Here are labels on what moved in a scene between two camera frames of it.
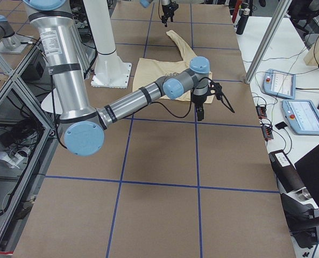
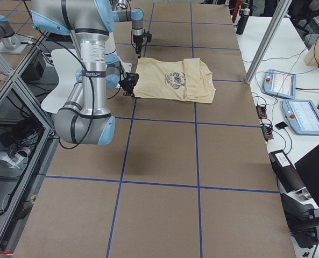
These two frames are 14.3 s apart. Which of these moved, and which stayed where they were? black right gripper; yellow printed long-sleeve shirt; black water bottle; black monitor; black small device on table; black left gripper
Moved: black right gripper; yellow printed long-sleeve shirt; black left gripper
Stayed: black water bottle; black small device on table; black monitor
